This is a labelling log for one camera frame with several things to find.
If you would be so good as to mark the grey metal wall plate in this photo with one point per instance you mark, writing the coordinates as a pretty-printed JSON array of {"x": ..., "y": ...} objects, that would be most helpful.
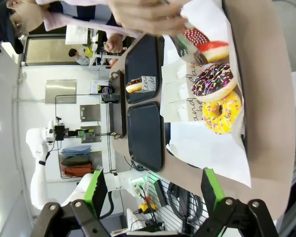
[
  {"x": 61, "y": 91},
  {"x": 90, "y": 113},
  {"x": 91, "y": 140}
]

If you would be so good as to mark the white paper donut box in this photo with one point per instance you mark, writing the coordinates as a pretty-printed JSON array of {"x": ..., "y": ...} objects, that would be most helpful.
[{"x": 173, "y": 72}]

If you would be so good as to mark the chocolate sprinkle donut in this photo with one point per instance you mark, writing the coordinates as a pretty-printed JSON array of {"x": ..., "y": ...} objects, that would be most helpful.
[{"x": 223, "y": 76}]

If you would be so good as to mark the person in pink fleece jacket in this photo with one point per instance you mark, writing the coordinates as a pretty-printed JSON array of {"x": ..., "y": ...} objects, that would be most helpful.
[{"x": 64, "y": 21}]

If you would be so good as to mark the yellow sprinkle donut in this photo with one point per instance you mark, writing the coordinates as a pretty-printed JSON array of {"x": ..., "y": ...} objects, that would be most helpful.
[{"x": 233, "y": 111}]

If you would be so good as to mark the background person in light clothes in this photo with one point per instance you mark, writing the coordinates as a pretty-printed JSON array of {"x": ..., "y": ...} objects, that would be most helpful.
[{"x": 80, "y": 58}]

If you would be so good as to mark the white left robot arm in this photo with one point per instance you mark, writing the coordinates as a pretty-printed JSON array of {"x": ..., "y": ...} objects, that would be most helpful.
[{"x": 128, "y": 181}]

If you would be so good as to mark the folded blue cloth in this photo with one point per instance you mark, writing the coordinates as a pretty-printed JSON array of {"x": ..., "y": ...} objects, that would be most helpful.
[{"x": 76, "y": 150}]

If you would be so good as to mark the person's left hand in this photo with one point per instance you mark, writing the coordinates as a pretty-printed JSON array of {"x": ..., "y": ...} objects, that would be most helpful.
[{"x": 145, "y": 17}]

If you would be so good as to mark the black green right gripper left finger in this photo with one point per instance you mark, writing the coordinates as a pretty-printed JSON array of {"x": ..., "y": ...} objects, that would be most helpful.
[{"x": 96, "y": 190}]

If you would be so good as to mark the folded dark green cloth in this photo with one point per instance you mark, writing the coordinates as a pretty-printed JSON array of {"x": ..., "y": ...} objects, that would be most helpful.
[{"x": 76, "y": 161}]

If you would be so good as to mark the person's right hand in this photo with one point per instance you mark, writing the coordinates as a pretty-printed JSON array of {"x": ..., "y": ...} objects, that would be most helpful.
[{"x": 114, "y": 44}]

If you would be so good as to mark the chocolate glazed donut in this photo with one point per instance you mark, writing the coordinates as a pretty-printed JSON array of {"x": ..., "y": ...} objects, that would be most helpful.
[{"x": 134, "y": 86}]

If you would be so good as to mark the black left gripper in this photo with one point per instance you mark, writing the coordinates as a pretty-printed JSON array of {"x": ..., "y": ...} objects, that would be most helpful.
[{"x": 60, "y": 132}]

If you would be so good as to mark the cluttered white background desk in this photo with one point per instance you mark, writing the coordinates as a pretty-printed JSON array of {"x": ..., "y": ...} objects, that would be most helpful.
[{"x": 75, "y": 34}]

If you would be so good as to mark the red frosted donut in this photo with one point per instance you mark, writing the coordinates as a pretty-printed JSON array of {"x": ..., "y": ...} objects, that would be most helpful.
[{"x": 217, "y": 51}]

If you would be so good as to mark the black plastic serving tray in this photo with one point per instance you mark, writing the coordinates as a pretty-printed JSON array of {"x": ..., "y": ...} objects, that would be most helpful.
[
  {"x": 145, "y": 135},
  {"x": 143, "y": 56}
]

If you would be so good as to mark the white perforated panel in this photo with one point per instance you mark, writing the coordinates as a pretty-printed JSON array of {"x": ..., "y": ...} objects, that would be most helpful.
[{"x": 167, "y": 214}]

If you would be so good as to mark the black tray under paper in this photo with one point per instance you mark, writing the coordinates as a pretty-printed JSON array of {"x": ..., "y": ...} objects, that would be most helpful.
[{"x": 166, "y": 134}]

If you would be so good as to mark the person's left forearm pink sleeve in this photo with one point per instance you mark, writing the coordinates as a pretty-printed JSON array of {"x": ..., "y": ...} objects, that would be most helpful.
[{"x": 69, "y": 1}]

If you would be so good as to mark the metal perforated serving tongs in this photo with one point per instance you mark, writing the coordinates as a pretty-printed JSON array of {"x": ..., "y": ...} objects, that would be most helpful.
[{"x": 185, "y": 53}]

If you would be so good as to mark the folded orange cloth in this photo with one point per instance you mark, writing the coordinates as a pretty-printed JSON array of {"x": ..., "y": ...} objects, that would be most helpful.
[{"x": 77, "y": 170}]

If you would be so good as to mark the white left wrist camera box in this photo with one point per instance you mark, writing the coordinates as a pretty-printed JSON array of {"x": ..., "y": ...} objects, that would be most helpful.
[{"x": 49, "y": 132}]

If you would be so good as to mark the black power adapter box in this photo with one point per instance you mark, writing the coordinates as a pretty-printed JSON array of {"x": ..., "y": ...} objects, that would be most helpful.
[{"x": 160, "y": 192}]

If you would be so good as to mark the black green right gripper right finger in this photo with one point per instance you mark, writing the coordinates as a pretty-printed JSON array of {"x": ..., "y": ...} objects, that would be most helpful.
[{"x": 213, "y": 195}]

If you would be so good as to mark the large white paper sheet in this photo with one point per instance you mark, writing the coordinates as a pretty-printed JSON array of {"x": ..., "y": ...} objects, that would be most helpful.
[{"x": 207, "y": 153}]

